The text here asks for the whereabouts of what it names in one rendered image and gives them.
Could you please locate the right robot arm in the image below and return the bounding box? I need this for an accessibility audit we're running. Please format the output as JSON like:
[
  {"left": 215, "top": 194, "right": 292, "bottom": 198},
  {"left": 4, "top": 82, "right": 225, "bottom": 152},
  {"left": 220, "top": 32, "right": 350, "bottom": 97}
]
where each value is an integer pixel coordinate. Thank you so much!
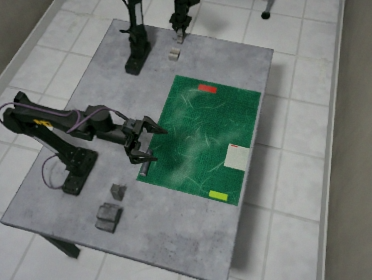
[{"left": 2, "top": 91, "right": 117, "bottom": 194}]

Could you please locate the green mat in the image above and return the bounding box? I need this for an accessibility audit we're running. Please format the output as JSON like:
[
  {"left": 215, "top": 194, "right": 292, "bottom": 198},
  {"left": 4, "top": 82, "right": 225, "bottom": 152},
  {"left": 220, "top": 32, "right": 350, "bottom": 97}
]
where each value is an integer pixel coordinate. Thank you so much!
[{"left": 136, "top": 75, "right": 262, "bottom": 207}]

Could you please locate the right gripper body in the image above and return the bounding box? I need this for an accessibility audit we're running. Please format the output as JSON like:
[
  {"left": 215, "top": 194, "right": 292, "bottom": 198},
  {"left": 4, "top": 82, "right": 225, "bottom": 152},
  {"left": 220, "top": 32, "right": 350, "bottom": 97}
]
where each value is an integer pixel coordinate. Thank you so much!
[{"left": 111, "top": 116, "right": 146, "bottom": 164}]

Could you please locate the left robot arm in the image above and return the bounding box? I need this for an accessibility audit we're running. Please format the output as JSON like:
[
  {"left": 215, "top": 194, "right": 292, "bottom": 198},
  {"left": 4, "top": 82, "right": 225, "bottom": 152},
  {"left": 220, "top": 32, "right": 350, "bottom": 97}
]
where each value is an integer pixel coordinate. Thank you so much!
[{"left": 124, "top": 0, "right": 201, "bottom": 71}]

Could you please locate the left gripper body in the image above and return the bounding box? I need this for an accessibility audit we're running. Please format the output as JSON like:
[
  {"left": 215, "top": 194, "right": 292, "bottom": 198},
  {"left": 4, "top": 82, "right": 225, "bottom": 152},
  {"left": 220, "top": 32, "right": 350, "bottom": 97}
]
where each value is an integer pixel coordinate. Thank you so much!
[{"left": 169, "top": 7, "right": 192, "bottom": 29}]

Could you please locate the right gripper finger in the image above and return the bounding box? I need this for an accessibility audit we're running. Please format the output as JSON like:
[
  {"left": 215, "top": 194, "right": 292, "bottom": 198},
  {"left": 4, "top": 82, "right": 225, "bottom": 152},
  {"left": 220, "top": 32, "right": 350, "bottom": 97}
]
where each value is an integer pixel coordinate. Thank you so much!
[
  {"left": 130, "top": 148, "right": 158, "bottom": 165},
  {"left": 144, "top": 116, "right": 168, "bottom": 134}
]

